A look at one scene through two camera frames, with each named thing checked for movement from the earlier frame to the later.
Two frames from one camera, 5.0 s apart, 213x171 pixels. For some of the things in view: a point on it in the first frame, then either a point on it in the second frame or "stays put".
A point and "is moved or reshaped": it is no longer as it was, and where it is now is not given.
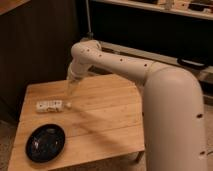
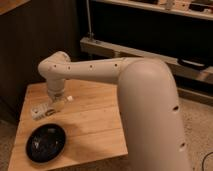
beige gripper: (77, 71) → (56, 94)
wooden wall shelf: (199, 9) stays put
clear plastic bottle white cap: (52, 106) is moved or reshaped
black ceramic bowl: (45, 143) stays put
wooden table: (105, 121) stays put
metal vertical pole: (89, 34) stays put
